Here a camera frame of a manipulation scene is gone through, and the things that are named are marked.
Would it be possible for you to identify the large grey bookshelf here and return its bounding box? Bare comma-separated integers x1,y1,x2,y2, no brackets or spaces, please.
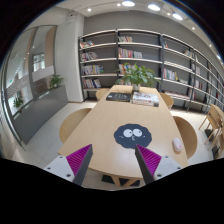
78,29,224,113

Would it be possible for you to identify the wooden chair near left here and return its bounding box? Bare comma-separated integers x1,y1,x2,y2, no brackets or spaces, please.
59,108,91,143

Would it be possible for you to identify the wooden chair far left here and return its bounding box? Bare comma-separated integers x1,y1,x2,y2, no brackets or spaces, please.
96,88,109,100

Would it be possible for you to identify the wooden chair at right edge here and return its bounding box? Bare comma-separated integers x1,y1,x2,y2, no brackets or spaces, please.
198,103,224,158

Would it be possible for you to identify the dark cartoon face mouse pad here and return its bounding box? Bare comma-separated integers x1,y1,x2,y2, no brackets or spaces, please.
114,124,152,149

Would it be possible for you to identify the wooden chair near right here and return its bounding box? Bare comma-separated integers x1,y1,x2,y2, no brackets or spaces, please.
174,116,198,158

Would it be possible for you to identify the wooden chair far right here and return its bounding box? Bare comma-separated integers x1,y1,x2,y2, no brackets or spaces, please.
160,93,174,109

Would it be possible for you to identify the stack of white books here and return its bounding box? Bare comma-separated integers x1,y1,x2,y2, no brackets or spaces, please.
132,92,159,107

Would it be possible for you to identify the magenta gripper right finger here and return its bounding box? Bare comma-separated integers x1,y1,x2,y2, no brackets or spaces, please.
135,145,182,184

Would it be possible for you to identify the white computer mouse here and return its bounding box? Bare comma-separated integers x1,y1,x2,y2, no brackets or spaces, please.
172,137,183,153

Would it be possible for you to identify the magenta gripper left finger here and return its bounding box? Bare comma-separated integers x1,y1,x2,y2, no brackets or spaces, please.
44,145,93,186

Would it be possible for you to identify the potted plant on ledge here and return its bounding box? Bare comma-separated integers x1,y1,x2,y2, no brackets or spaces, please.
49,74,63,88

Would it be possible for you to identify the potted plant by window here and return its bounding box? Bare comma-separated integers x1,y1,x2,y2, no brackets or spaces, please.
13,97,24,108

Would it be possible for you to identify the green potted plant on table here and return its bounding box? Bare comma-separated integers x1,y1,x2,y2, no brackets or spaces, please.
115,63,160,92

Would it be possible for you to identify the grey low partition cabinet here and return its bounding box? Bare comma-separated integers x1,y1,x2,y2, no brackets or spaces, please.
13,86,68,144

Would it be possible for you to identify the black book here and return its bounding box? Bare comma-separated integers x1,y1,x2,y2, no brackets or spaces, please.
106,92,131,102

